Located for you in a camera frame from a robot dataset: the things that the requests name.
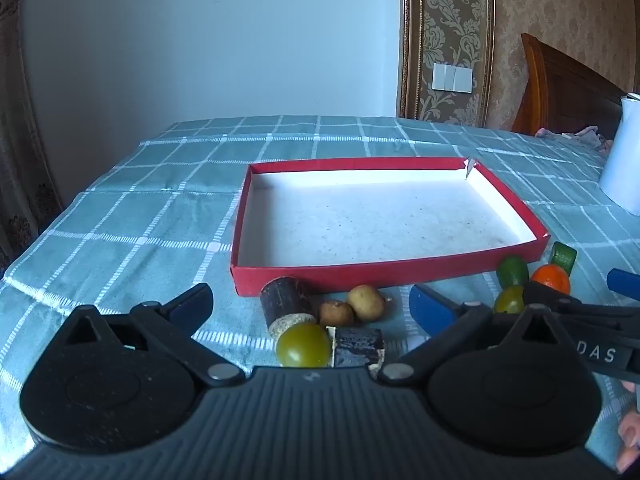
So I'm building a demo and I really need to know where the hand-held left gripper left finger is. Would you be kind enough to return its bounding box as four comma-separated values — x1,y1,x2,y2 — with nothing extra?
62,282,246,388

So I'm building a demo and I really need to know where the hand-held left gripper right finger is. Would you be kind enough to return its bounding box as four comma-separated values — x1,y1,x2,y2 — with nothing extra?
377,284,574,388

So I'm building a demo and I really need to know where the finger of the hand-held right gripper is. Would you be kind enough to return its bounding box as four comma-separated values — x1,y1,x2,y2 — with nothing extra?
522,282,640,333
607,268,640,306

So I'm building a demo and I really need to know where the orange mandarin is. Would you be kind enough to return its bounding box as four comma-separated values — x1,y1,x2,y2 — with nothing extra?
530,263,572,296

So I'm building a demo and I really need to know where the small green tomato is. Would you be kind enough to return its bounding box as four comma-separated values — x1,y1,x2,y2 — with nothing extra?
493,285,526,315

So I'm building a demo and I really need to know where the dark green oval fruit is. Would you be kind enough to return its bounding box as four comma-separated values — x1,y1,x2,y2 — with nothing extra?
496,255,530,288

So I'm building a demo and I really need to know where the brown longan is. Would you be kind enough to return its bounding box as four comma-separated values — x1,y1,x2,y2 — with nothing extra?
318,300,356,328
347,284,386,323

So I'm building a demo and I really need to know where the dark purple sugarcane piece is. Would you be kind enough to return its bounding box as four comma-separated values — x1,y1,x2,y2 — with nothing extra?
260,276,321,338
326,326,387,380

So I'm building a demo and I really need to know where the red cardboard box lid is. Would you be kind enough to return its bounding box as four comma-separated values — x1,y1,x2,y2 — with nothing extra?
230,156,552,298

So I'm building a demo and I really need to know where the large green tomato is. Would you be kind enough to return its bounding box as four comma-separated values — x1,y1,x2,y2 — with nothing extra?
276,322,332,368

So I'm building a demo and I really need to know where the person's right hand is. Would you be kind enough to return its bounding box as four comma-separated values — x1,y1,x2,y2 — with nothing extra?
616,381,640,473

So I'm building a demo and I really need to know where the teal checked tablecloth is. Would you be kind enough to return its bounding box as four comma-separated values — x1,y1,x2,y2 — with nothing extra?
0,115,640,461

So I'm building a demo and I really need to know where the white kettle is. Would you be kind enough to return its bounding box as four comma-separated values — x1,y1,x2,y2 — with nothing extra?
599,92,640,217

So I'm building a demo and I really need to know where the pink crumpled cloth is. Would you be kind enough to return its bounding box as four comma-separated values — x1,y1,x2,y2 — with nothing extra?
532,125,613,153

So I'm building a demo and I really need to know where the brown wooden headboard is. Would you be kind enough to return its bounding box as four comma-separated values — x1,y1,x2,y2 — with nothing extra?
511,32,628,141

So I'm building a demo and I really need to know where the white light switch panel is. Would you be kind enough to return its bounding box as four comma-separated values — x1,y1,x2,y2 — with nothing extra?
432,62,473,93

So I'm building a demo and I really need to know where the gold wall moulding frame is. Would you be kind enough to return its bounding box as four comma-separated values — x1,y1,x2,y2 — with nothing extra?
397,0,496,128

